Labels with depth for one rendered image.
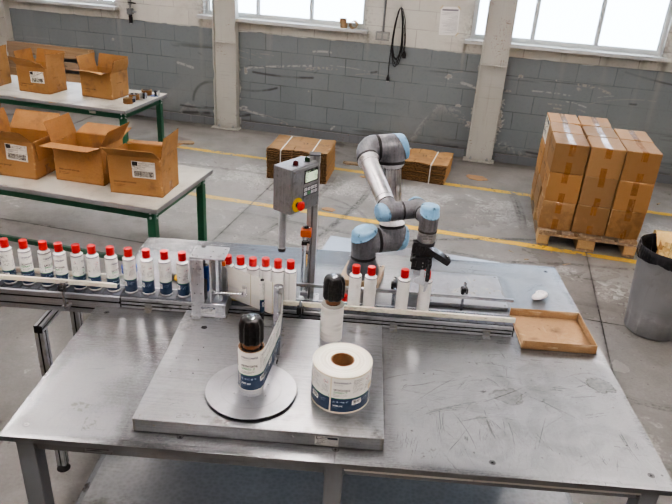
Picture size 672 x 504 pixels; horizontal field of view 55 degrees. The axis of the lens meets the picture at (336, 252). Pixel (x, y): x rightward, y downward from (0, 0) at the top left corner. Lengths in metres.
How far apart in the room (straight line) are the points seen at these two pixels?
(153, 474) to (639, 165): 4.34
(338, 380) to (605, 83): 6.19
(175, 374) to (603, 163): 4.18
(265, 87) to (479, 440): 6.61
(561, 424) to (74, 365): 1.74
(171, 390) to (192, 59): 6.71
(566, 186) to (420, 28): 2.92
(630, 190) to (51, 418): 4.69
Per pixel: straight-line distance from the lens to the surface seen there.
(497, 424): 2.34
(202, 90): 8.67
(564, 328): 2.96
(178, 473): 2.95
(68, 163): 4.47
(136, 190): 4.19
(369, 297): 2.68
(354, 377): 2.11
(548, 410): 2.46
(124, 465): 3.02
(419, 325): 2.72
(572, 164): 5.66
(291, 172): 2.50
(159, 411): 2.22
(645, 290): 4.67
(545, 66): 7.76
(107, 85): 6.60
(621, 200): 5.81
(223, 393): 2.24
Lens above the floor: 2.28
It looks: 26 degrees down
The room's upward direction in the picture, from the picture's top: 4 degrees clockwise
